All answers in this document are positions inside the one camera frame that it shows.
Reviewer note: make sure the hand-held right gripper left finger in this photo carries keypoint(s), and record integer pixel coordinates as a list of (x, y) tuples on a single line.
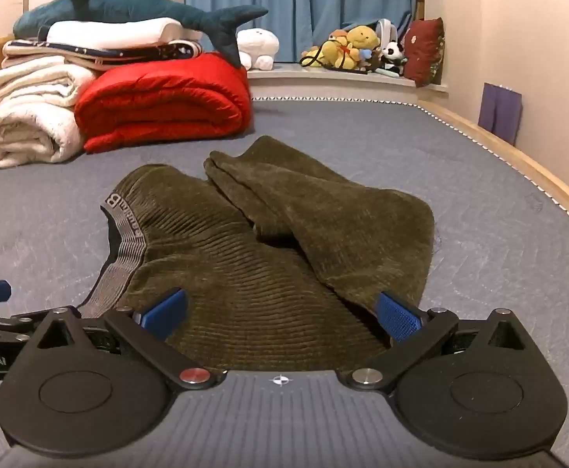
[(165, 313)]

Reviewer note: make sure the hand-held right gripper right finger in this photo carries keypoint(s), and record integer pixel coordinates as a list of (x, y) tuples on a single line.
[(399, 321)]

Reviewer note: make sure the grey-blue quilted mattress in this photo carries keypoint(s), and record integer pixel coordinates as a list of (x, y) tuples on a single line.
[(460, 180)]

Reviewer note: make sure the white fluffy folded blanket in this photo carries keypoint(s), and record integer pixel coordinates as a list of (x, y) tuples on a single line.
[(26, 107)]

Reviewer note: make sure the red folded quilt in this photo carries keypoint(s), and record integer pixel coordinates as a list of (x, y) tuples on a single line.
[(167, 97)]

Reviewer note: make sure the purple paper sheet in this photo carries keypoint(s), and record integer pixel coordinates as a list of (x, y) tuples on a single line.
[(501, 114)]

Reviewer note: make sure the navy star print folded blanket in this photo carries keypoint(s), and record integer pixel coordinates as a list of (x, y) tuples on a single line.
[(70, 52)]

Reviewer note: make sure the grey window sill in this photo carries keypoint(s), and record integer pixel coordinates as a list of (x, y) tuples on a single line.
[(314, 75)]

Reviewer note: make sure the panda plush toy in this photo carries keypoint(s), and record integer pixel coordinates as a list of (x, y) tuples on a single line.
[(393, 56)]

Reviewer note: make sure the dark red cushion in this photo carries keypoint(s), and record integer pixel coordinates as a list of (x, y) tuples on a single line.
[(423, 51)]

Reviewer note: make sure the yellow floppy plush toy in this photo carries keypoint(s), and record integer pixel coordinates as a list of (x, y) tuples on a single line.
[(331, 53)]

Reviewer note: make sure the white round plush toy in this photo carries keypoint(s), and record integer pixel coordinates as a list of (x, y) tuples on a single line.
[(257, 46)]

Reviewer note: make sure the yellow round bear plush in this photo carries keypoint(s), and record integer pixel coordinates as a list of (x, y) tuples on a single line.
[(364, 37)]

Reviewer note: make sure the orange capped plush toy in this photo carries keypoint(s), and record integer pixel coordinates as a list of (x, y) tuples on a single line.
[(338, 35)]

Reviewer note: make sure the blue shark plush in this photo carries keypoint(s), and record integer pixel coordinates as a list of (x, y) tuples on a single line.
[(118, 7)]

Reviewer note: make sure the blue curtain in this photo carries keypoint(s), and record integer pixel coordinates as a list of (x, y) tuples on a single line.
[(289, 0)]

